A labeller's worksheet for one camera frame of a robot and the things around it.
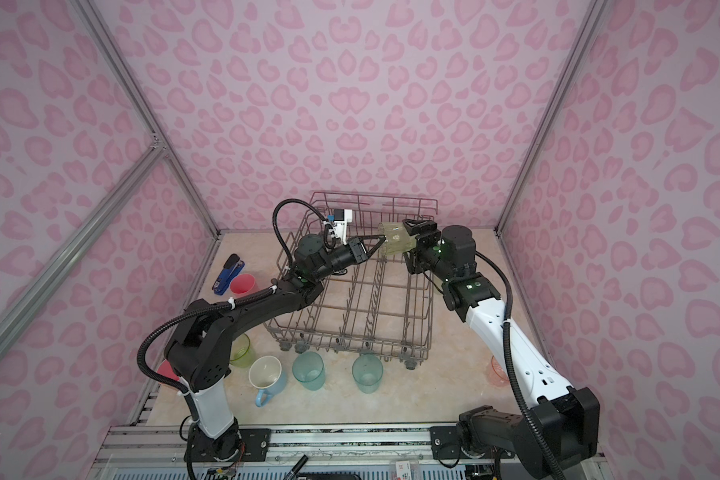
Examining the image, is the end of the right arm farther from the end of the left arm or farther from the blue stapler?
the blue stapler

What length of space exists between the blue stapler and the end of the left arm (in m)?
0.50

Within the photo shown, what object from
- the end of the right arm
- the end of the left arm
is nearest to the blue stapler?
the end of the left arm

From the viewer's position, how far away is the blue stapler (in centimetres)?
103

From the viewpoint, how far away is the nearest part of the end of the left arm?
712 millimetres
